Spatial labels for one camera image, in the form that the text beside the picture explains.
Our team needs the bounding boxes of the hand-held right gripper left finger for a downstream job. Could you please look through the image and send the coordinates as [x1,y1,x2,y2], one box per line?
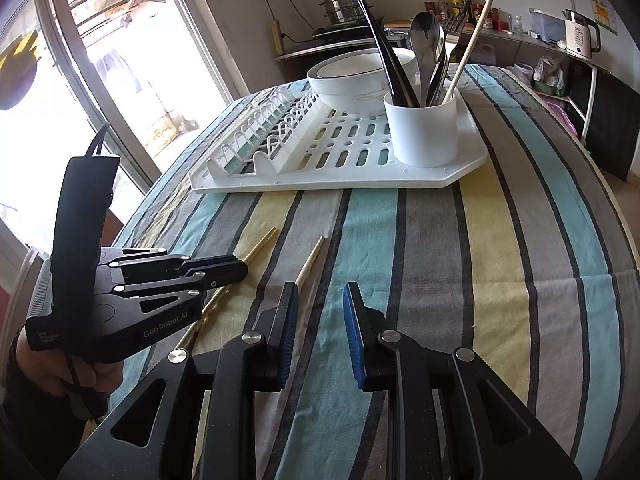
[56,281,302,480]

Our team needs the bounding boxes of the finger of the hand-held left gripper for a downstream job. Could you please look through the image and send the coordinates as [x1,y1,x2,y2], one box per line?
[114,274,217,318]
[102,248,248,281]

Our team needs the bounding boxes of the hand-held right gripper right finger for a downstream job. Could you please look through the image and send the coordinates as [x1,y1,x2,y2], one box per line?
[341,281,585,480]

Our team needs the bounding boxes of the wooden chopstick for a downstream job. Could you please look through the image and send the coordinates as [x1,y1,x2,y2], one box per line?
[172,226,277,352]
[294,236,327,288]
[442,0,499,105]

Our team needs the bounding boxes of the white utensil cup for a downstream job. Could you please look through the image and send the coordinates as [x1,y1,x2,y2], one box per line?
[383,91,460,168]

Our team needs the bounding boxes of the black chopstick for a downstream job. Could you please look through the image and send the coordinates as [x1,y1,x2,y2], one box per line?
[352,0,413,108]
[356,0,420,108]
[349,0,401,108]
[350,0,407,108]

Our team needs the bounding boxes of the metal fork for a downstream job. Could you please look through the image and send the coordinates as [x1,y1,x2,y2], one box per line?
[429,10,470,106]

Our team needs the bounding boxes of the metal spoon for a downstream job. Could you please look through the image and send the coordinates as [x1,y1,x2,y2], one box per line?
[410,11,447,107]

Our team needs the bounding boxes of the person's left forearm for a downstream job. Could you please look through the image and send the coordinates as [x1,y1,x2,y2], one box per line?
[0,355,108,480]

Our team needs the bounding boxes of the person's left hand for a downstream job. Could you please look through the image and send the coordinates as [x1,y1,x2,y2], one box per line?
[14,334,124,399]

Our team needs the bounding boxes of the striped tablecloth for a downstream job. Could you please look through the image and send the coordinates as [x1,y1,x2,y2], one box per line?
[107,62,640,480]

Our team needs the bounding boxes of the white plastic dish rack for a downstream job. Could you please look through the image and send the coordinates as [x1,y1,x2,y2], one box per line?
[189,49,490,195]

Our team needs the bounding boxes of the glass sliding door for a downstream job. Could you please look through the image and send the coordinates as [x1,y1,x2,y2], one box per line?
[0,0,246,271]

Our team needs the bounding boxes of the large white bowl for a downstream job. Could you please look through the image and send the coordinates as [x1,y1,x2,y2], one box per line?
[306,51,418,117]

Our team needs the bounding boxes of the small white bowl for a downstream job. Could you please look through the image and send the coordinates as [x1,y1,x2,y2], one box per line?
[317,52,416,81]

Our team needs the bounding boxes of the black stove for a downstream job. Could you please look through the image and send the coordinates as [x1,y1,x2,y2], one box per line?
[312,22,386,43]

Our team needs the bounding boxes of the steel steamer pot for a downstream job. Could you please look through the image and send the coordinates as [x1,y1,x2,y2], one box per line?
[320,0,375,28]

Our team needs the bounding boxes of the black furniture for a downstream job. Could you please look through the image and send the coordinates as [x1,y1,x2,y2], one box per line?
[570,60,640,181]

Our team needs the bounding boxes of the clear storage box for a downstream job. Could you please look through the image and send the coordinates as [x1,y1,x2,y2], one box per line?
[529,8,568,43]

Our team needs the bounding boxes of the white electric kettle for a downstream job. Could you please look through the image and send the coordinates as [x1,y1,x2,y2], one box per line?
[562,8,602,58]

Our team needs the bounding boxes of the wall calendar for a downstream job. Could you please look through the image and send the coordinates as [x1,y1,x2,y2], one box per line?
[587,0,618,36]

